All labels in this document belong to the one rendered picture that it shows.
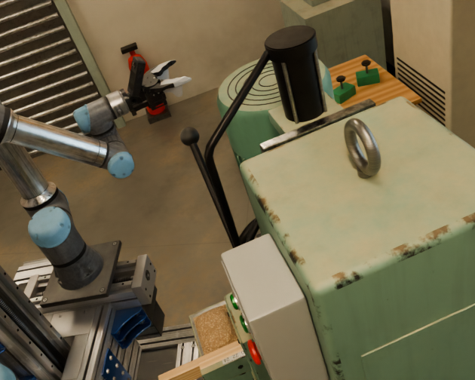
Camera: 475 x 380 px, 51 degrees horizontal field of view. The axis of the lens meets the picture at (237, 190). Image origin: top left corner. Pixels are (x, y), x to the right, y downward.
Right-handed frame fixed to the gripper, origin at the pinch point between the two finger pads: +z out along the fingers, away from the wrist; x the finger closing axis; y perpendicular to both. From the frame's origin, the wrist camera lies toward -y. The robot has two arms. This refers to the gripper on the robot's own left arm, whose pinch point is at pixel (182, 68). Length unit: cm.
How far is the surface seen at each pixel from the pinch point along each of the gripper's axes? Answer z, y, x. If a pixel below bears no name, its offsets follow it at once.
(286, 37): -6, -51, 86
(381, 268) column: -14, -43, 113
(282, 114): -8, -40, 86
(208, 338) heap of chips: -30, 22, 73
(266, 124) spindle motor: -9, -36, 82
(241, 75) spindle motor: -7, -37, 69
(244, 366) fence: -26, 20, 84
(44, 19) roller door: -31, 60, -225
